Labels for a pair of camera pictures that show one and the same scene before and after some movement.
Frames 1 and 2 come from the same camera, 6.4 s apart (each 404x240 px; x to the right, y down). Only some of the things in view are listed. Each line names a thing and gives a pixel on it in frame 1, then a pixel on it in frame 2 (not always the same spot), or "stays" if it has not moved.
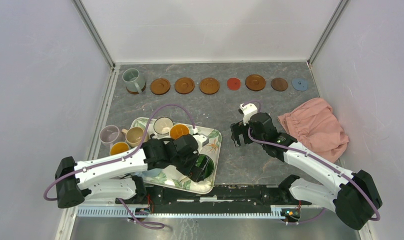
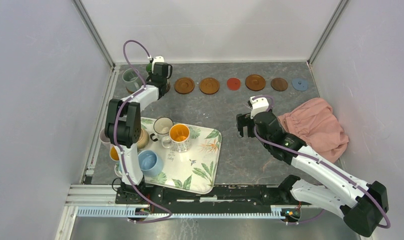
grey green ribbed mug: (134, 82) stays
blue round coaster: (300, 84) stays
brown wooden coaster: (209, 85) stays
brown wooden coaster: (135, 92) stays
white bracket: (248, 109) → (259, 105)
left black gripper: (194, 173) → (150, 76)
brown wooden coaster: (184, 85) stays
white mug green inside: (206, 164) → (148, 67)
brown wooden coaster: (255, 82) stays
